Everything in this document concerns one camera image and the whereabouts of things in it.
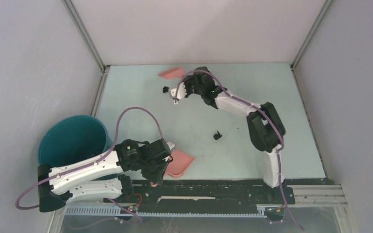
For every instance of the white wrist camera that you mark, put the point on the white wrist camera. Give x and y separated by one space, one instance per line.
171 145
178 93

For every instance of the aluminium corner post left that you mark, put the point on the aluminium corner post left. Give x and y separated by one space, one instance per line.
104 69

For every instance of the teal plastic bucket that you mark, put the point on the teal plastic bucket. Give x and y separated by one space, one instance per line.
72 140

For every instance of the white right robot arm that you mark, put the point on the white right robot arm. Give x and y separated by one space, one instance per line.
265 127

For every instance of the aluminium corner post right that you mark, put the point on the aluminium corner post right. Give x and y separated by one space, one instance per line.
312 31

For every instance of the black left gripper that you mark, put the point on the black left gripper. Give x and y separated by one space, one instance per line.
157 177

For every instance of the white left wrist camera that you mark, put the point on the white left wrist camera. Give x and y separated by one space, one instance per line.
171 145

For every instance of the white cable duct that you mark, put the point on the white cable duct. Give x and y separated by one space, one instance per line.
112 211

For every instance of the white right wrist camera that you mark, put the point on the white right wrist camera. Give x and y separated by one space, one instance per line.
178 93

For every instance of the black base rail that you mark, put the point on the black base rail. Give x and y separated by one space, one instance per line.
239 195

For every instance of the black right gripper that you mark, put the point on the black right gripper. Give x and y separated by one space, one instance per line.
187 80

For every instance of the black paper scrap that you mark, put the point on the black paper scrap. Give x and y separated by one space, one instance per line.
165 89
217 135

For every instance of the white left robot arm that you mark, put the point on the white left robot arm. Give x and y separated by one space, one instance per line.
103 176

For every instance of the pink hand brush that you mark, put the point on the pink hand brush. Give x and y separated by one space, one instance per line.
172 73

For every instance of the pink dustpan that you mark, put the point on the pink dustpan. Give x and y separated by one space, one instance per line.
174 165

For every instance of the aluminium corner post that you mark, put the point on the aluminium corner post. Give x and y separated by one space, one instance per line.
312 31
104 69

